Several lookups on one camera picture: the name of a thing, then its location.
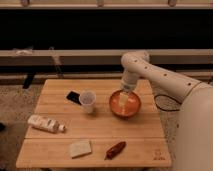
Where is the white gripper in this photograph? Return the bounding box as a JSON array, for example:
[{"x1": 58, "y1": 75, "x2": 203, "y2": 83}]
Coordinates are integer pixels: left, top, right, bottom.
[{"x1": 119, "y1": 79, "x2": 135, "y2": 107}]

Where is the black eraser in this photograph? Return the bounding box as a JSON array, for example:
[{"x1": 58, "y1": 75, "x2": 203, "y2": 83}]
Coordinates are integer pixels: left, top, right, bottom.
[{"x1": 66, "y1": 91, "x2": 80, "y2": 105}]

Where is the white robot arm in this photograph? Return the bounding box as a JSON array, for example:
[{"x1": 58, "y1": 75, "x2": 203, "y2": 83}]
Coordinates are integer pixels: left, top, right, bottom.
[{"x1": 121, "y1": 50, "x2": 213, "y2": 171}]

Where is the white sponge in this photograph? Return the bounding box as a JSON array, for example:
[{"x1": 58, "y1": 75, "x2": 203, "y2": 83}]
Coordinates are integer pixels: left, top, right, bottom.
[{"x1": 70, "y1": 140, "x2": 92, "y2": 158}]

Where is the orange bowl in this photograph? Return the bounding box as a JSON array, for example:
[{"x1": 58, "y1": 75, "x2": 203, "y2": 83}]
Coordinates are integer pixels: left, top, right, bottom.
[{"x1": 109, "y1": 90, "x2": 141, "y2": 118}]

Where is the red chili pepper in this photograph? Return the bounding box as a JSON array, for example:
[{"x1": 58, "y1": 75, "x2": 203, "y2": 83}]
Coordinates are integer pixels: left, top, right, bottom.
[{"x1": 105, "y1": 141, "x2": 126, "y2": 159}]

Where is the white tube bottle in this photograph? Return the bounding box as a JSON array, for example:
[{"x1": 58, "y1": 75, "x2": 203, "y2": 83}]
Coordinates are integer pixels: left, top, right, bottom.
[{"x1": 28, "y1": 115, "x2": 66, "y2": 133}]

